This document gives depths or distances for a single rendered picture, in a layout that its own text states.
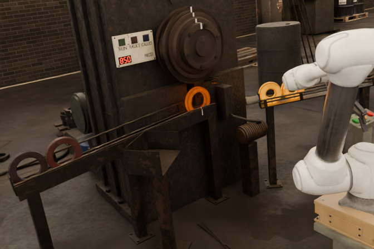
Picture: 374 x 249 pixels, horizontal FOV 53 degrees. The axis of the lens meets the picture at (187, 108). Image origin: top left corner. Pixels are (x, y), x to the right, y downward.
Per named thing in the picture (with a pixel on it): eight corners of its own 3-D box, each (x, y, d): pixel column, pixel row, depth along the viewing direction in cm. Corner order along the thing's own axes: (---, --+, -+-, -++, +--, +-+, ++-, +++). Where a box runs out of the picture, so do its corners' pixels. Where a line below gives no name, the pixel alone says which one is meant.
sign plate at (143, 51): (116, 67, 221) (111, 36, 216) (154, 59, 235) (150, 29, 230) (118, 68, 220) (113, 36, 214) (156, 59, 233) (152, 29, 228)
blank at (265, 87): (256, 84, 260) (257, 85, 257) (279, 79, 259) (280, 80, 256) (260, 105, 265) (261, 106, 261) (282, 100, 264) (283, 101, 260)
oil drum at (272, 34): (249, 90, 532) (245, 26, 505) (278, 80, 563) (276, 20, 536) (281, 96, 484) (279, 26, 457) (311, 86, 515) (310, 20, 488)
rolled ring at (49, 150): (76, 132, 201) (74, 131, 204) (42, 145, 192) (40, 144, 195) (85, 163, 208) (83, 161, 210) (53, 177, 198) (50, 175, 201)
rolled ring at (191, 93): (208, 84, 246) (206, 83, 249) (186, 90, 237) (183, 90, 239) (211, 110, 252) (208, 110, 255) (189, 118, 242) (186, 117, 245)
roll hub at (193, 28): (182, 73, 226) (176, 26, 218) (218, 64, 241) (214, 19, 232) (187, 74, 222) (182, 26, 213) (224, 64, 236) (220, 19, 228)
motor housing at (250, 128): (237, 193, 274) (232, 124, 258) (259, 182, 286) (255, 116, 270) (250, 200, 264) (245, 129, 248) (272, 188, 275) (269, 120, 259)
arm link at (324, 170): (348, 199, 163) (298, 205, 162) (333, 172, 176) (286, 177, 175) (397, 40, 116) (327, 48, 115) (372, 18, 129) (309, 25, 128)
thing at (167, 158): (142, 267, 211) (122, 149, 190) (161, 237, 235) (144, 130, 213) (176, 273, 204) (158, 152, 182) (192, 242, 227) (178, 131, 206)
